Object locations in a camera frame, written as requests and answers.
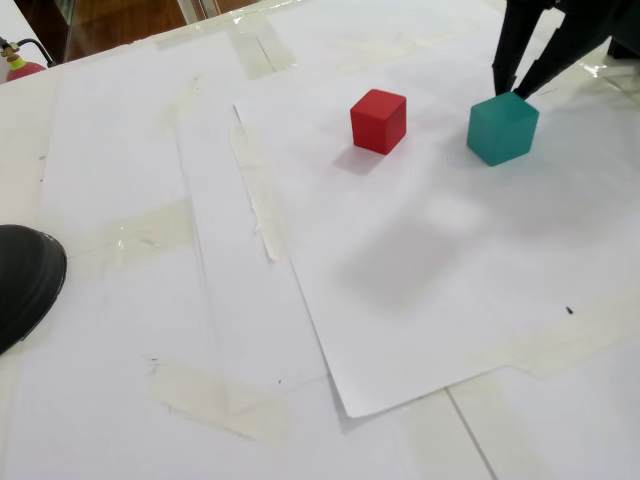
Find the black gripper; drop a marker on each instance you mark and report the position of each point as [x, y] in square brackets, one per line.
[511, 35]

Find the red cube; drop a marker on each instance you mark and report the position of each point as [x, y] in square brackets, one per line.
[375, 125]

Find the teal blue cube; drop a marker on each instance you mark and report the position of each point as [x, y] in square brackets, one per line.
[500, 130]

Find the white paper sheet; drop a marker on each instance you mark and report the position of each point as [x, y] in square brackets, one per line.
[425, 275]

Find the beige masking tape strip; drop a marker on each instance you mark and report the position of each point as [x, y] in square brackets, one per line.
[180, 107]
[260, 50]
[550, 350]
[267, 225]
[145, 235]
[220, 400]

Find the brown wooden cabinet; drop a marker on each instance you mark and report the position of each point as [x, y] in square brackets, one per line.
[125, 25]

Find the red fire extinguisher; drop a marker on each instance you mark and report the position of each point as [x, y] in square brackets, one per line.
[25, 70]

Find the black round stand base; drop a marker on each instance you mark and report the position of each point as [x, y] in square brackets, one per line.
[25, 285]

